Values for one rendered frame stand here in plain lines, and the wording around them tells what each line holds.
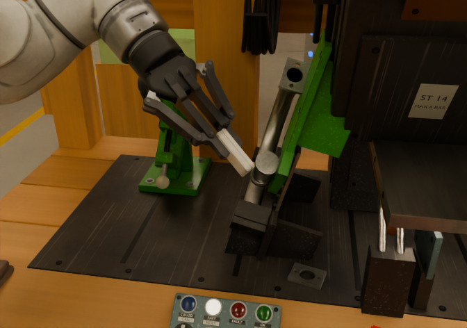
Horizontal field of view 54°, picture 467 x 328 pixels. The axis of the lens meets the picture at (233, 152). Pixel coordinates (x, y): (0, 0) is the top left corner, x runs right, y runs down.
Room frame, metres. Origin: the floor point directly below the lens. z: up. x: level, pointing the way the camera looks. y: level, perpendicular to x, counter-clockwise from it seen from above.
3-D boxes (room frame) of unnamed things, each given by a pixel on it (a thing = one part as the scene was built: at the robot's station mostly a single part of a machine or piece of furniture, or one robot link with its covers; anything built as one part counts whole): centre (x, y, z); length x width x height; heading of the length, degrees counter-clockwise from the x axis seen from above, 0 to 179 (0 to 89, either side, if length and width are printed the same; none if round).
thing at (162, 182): (0.82, 0.14, 0.96); 0.06 x 0.03 x 0.06; 171
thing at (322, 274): (0.57, -0.12, 0.90); 0.06 x 0.04 x 0.01; 66
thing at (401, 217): (0.60, -0.29, 1.11); 0.39 x 0.16 x 0.03; 171
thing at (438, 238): (0.54, -0.29, 0.97); 0.10 x 0.02 x 0.14; 171
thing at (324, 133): (0.67, -0.14, 1.17); 0.13 x 0.12 x 0.20; 81
